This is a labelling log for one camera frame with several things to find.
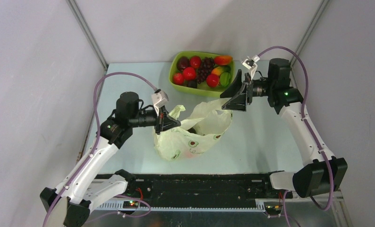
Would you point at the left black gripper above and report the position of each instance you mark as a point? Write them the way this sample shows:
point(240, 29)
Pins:
point(165, 121)

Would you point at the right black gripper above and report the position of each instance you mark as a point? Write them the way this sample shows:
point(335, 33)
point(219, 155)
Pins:
point(238, 101)

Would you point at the pale green plastic bag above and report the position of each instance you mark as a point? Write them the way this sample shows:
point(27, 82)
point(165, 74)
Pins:
point(210, 122)

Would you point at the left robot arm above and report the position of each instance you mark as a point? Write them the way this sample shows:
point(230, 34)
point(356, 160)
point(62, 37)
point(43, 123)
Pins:
point(72, 201)

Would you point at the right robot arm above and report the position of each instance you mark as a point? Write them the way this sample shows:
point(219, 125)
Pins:
point(322, 171)

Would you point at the green fake starfruit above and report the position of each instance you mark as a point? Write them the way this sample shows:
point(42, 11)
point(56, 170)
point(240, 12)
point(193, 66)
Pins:
point(225, 79)

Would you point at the red fake fruit lower right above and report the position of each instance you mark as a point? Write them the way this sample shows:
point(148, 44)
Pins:
point(212, 80)

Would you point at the red fake fruit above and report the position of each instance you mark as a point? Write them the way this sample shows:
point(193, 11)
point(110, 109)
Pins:
point(195, 62)
point(212, 80)
point(189, 73)

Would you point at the yellow green fake mango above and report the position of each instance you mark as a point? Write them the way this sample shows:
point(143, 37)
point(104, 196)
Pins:
point(220, 70)

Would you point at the orange red fake mango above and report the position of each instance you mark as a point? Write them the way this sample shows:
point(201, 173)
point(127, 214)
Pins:
point(223, 60)

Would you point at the fake grape bunch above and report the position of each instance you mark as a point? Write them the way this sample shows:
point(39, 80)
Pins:
point(205, 69)

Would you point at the fake strawberry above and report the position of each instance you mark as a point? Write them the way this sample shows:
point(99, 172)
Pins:
point(178, 79)

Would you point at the red fake fruit middle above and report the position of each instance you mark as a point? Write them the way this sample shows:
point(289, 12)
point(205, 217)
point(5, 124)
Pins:
point(189, 73)

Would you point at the red fake fruit top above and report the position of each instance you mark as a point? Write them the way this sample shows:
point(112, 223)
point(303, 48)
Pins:
point(195, 62)

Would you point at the dark red fake plum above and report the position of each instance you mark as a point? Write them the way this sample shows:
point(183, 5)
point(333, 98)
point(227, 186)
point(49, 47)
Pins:
point(182, 63)

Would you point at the green plastic fruit bowl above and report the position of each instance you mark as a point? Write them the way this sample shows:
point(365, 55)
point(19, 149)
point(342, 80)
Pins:
point(192, 87)

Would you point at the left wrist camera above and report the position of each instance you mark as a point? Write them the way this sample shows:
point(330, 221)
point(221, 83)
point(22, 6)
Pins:
point(159, 100)

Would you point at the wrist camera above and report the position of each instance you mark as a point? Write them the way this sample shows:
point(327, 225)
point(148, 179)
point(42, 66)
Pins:
point(250, 63)
point(159, 100)

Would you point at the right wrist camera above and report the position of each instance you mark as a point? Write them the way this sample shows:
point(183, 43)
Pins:
point(250, 63)

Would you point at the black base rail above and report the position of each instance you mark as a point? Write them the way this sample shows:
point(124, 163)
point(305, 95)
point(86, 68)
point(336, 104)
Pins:
point(192, 191)

